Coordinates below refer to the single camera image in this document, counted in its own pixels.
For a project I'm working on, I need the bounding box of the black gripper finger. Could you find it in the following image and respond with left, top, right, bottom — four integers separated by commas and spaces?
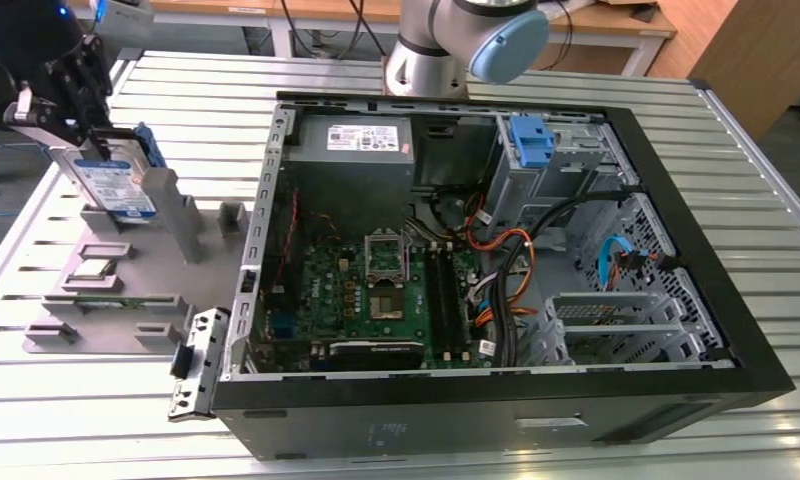
45, 53, 92, 134
72, 34, 116, 161

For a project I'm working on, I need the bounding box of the hard disk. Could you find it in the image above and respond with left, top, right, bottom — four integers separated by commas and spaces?
43, 122, 169, 224

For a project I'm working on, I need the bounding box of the blue data wire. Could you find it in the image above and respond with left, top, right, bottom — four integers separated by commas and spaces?
599, 233, 642, 291

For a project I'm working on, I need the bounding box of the orange power wire with connector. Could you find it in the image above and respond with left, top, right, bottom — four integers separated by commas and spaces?
610, 249, 682, 291

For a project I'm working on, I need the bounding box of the silver disk bay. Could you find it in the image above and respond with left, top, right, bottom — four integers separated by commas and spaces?
543, 292, 735, 366

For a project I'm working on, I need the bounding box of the white framed desk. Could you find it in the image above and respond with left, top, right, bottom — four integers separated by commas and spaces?
149, 0, 401, 59

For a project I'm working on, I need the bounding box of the CPU chip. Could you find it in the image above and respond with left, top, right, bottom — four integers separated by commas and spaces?
71, 258, 119, 280

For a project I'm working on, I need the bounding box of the grey parts rack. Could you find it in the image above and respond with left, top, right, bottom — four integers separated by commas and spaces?
23, 168, 253, 357

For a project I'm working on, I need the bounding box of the grey power supply unit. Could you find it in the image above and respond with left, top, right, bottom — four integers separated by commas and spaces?
284, 113, 419, 236

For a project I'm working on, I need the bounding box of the green RAM stick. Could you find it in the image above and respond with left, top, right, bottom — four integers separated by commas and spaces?
72, 296, 152, 310

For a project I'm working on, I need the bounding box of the CPU socket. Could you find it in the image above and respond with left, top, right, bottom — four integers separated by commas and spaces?
361, 227, 415, 286

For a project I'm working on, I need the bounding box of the green motherboard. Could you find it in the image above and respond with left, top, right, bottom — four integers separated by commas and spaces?
249, 234, 502, 372

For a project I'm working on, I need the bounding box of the blue plastic drive carrier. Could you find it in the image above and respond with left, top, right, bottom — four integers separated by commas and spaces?
506, 115, 556, 170

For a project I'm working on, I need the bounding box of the black RAM slot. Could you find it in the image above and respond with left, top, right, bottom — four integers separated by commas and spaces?
423, 240, 454, 363
442, 240, 474, 362

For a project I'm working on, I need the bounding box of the black graphics card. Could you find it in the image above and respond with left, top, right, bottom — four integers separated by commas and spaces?
309, 340, 425, 372

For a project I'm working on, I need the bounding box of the silver drive cage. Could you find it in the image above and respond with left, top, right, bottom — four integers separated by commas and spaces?
486, 113, 639, 231

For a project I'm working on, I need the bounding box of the wooden desk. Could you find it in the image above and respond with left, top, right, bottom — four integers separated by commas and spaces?
546, 0, 679, 76

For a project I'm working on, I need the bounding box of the black PC case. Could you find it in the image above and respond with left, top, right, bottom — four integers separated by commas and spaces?
167, 89, 796, 462

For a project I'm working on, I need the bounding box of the wooden cabinet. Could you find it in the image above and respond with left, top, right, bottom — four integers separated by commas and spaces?
650, 0, 800, 141

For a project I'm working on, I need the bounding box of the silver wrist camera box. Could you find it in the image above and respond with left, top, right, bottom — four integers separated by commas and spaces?
99, 0, 156, 25

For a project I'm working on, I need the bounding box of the silver card retention bracket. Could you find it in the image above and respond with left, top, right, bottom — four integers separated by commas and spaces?
167, 305, 233, 421

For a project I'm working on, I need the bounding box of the orange wire bundle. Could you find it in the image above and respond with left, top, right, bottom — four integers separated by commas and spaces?
464, 214, 540, 321

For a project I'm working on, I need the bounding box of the black cable bundle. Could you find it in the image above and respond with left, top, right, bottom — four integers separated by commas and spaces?
490, 184, 646, 369

